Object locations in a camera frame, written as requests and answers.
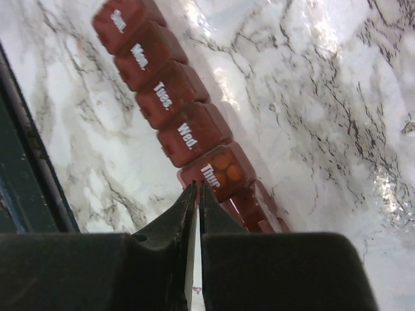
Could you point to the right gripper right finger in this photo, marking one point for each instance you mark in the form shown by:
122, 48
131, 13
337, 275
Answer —
229, 258

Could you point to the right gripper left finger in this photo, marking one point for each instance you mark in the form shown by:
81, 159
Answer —
165, 256

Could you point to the red weekly pill organizer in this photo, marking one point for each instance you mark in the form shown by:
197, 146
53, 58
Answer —
173, 99

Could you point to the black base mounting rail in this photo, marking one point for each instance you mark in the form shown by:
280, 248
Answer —
32, 199

